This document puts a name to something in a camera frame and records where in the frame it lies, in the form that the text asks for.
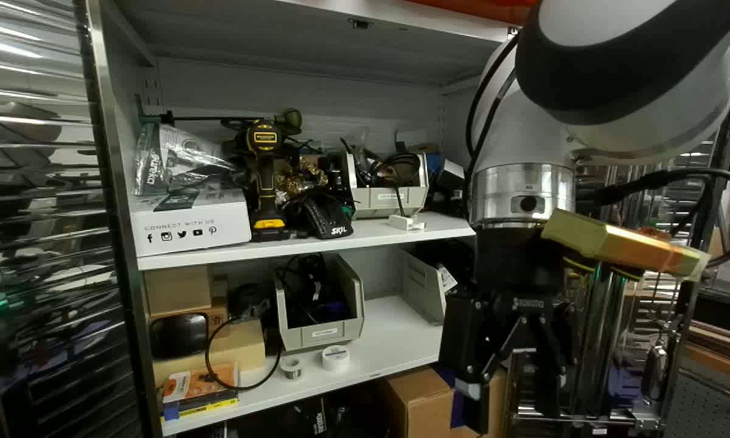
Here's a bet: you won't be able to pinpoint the dark blue box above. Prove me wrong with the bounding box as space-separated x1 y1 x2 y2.
425 154 470 220

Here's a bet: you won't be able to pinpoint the green round knob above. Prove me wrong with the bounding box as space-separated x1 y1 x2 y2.
273 108 306 139

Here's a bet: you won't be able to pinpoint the grey storage bin with label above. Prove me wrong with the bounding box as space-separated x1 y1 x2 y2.
273 254 367 356

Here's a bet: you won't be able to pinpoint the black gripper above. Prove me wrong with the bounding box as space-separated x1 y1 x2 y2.
440 227 579 433

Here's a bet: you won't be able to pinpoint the small brown cardboard box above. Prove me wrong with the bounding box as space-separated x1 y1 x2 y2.
141 265 214 319

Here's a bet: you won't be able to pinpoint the black cables in labelled bin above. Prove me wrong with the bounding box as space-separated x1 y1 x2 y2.
284 255 356 329

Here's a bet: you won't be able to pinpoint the yellow black cordless drill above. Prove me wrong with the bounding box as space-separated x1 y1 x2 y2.
232 116 298 243

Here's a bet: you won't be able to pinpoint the colourful flat book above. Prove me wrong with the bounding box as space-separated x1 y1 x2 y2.
159 368 243 422

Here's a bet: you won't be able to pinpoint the black pouch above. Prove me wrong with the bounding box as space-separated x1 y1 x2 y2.
148 311 212 362

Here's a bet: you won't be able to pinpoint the black cable bundle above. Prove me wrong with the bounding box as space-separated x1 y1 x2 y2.
349 132 425 215

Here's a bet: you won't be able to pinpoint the white cardboard box with icons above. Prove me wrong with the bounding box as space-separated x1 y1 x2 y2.
130 181 255 261

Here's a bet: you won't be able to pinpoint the black battery charger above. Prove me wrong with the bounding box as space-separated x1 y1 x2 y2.
298 192 358 243

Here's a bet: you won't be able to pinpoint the small solder spool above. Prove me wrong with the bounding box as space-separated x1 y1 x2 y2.
281 356 306 382

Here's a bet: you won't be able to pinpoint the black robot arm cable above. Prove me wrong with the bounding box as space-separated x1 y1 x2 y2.
463 30 524 167

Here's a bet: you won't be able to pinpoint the brass fittings pile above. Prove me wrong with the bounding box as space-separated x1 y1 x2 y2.
278 152 337 208

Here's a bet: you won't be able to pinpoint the grey storage bin with cables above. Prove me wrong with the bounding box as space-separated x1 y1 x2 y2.
344 149 434 221

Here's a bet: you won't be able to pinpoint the clear plastic bag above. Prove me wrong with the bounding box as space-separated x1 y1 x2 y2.
133 121 239 200

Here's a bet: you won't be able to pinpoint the chrome wire rack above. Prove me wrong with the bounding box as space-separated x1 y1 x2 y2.
570 120 730 433
0 0 143 438

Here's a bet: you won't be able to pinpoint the white shelf unit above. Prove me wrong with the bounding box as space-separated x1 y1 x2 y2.
77 0 532 438

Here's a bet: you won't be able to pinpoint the black cable loop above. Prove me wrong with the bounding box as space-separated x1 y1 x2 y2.
203 309 284 394

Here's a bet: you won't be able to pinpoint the orange item on shelf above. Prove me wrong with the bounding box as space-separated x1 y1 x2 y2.
412 0 541 27

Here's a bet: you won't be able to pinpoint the white tape roll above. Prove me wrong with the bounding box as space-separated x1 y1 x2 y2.
318 343 354 375

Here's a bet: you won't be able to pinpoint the large brown cardboard box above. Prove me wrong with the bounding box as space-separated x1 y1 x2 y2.
379 364 457 438

